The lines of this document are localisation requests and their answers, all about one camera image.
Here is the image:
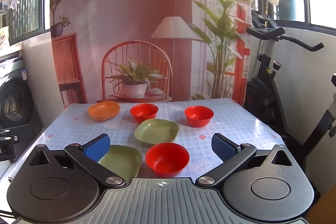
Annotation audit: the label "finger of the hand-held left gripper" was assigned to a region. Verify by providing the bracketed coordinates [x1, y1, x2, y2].
[0, 129, 20, 145]
[0, 144, 15, 161]

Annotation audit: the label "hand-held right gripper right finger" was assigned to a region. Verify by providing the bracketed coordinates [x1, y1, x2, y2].
[196, 133, 296, 188]

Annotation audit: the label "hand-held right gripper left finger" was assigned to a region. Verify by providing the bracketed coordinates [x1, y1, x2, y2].
[28, 134, 127, 189]

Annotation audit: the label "green square plate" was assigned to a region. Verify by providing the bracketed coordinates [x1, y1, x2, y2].
[134, 119, 179, 147]
[98, 145, 143, 183]

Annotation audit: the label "orange bowl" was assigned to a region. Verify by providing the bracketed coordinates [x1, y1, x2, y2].
[88, 101, 121, 122]

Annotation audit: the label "small red bowl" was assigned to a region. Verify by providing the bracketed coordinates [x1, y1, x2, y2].
[130, 103, 159, 124]
[184, 106, 214, 127]

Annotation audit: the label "large red bowl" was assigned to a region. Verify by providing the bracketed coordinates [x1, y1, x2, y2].
[146, 143, 190, 177]

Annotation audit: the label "plaid printed tablecloth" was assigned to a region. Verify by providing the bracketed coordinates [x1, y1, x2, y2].
[8, 98, 287, 188]

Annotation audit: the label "grey washing machine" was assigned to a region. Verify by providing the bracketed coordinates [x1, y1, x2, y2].
[0, 52, 43, 162]

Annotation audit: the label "black exercise bike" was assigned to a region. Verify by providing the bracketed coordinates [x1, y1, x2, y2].
[244, 10, 336, 188]

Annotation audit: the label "yellow printed package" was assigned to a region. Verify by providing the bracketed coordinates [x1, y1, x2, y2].
[0, 26, 10, 50]

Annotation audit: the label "hanging clothes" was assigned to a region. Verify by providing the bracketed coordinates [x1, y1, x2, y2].
[0, 0, 19, 15]

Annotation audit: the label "printed room backdrop cloth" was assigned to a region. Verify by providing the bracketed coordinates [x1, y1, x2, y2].
[50, 0, 253, 109]

